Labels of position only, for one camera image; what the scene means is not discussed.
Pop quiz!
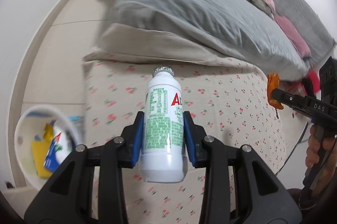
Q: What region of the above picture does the white green yogurt bottle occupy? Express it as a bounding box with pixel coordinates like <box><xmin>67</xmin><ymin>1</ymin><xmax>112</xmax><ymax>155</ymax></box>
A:
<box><xmin>139</xmin><ymin>67</ymin><xmax>188</xmax><ymax>184</ymax></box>

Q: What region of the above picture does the orange peel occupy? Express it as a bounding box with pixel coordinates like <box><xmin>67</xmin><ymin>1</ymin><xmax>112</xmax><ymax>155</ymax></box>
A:
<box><xmin>266</xmin><ymin>72</ymin><xmax>285</xmax><ymax>119</ymax></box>

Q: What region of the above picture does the blue torn cardboard box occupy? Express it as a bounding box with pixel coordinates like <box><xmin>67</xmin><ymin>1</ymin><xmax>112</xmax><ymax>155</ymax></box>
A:
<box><xmin>43</xmin><ymin>140</ymin><xmax>62</xmax><ymax>173</ymax></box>

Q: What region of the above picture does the yellow sponge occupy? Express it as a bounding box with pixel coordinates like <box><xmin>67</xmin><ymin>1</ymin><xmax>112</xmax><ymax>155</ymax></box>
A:
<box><xmin>31</xmin><ymin>141</ymin><xmax>52</xmax><ymax>178</ymax></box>

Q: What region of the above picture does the white green capless bottle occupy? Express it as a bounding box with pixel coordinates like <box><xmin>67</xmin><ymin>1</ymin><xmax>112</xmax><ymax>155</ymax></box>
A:
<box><xmin>52</xmin><ymin>125</ymin><xmax>74</xmax><ymax>162</ymax></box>

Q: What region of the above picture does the yellow lemon snack bag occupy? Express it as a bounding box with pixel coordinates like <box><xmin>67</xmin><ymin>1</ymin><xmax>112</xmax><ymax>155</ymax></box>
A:
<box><xmin>43</xmin><ymin>123</ymin><xmax>54</xmax><ymax>143</ymax></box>

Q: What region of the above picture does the white patterned trash bin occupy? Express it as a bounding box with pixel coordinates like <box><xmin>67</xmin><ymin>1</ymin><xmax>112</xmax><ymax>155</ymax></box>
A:
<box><xmin>14</xmin><ymin>104</ymin><xmax>84</xmax><ymax>191</ymax></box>

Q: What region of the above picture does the person's right hand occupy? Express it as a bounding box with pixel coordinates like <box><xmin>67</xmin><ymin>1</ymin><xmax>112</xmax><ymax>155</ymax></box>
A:
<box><xmin>298</xmin><ymin>123</ymin><xmax>337</xmax><ymax>212</ymax></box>

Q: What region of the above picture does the red stool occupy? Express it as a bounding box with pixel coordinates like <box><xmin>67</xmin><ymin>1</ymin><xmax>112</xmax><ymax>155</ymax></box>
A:
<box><xmin>283</xmin><ymin>68</ymin><xmax>321</xmax><ymax>96</ymax></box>

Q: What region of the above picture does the cherry print tablecloth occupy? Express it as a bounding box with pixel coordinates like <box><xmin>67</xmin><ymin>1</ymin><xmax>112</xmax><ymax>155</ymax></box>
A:
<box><xmin>81</xmin><ymin>23</ymin><xmax>288</xmax><ymax>224</ymax></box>

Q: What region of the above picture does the white box under table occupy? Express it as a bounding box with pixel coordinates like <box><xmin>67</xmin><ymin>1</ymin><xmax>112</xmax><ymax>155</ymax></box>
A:
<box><xmin>68</xmin><ymin>116</ymin><xmax>85</xmax><ymax>135</ymax></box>

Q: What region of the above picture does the pink pillow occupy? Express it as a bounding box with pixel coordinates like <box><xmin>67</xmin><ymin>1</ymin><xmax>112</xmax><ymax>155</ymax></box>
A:
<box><xmin>274</xmin><ymin>16</ymin><xmax>311</xmax><ymax>59</ymax></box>

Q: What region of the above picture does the grey pillow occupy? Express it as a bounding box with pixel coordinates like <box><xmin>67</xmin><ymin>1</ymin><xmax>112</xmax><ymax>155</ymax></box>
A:
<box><xmin>273</xmin><ymin>0</ymin><xmax>335</xmax><ymax>66</ymax></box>

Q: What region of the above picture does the grey blanket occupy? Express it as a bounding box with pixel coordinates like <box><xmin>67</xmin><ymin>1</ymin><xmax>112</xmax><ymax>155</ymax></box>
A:
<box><xmin>97</xmin><ymin>0</ymin><xmax>310</xmax><ymax>81</ymax></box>

